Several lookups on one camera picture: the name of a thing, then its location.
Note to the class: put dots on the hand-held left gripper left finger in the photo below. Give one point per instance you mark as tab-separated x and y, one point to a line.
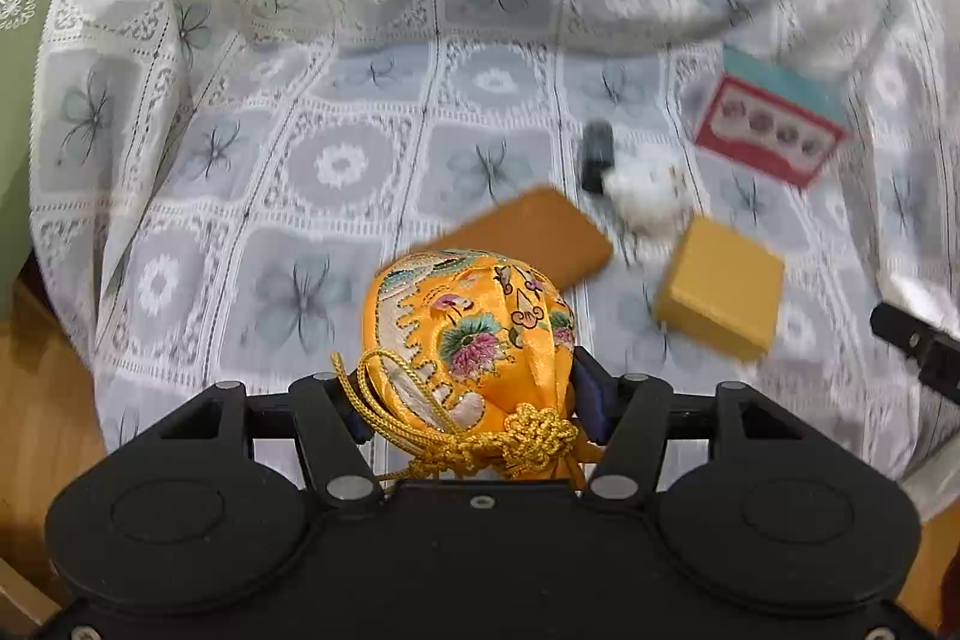
330	434

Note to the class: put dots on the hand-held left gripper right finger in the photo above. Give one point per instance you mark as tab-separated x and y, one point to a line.
596	396

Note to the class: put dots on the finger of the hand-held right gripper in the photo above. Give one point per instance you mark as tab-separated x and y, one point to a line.
911	334

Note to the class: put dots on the gold cardboard box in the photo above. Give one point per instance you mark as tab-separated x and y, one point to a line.
720	287

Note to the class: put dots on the brown leather wallet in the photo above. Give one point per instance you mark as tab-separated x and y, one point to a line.
540	235

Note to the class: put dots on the white fluffy plush toy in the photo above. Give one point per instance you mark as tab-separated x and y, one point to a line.
652	197

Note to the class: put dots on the dark cylindrical case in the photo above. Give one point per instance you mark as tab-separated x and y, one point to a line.
597	156

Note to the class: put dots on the red and teal box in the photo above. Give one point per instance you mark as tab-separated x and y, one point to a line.
772	115

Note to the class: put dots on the floral lace tablecloth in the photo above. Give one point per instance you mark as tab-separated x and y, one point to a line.
337	123

